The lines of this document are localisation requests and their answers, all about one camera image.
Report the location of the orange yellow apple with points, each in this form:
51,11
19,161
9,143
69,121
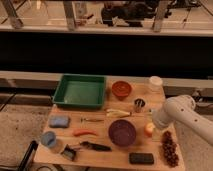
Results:
149,128

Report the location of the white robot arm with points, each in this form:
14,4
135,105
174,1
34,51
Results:
182,109

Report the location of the green plastic tray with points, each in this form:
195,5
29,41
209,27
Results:
80,91

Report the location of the small orange bowl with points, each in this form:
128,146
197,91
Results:
121,89

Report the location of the banana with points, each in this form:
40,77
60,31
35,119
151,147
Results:
117,113

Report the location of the small metal cup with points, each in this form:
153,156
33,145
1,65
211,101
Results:
138,105

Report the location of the purple bowl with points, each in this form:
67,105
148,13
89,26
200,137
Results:
122,133

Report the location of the wooden board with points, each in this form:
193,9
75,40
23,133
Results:
118,157

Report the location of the blue sponge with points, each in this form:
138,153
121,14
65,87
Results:
59,122

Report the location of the black marker tool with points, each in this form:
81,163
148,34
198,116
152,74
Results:
94,146

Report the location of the black person in background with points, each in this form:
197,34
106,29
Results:
132,12

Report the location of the black rectangular sponge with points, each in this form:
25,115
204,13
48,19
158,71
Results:
141,158

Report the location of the blue plastic cup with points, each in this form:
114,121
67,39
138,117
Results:
48,139

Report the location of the bunch of red grapes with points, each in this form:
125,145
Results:
169,149

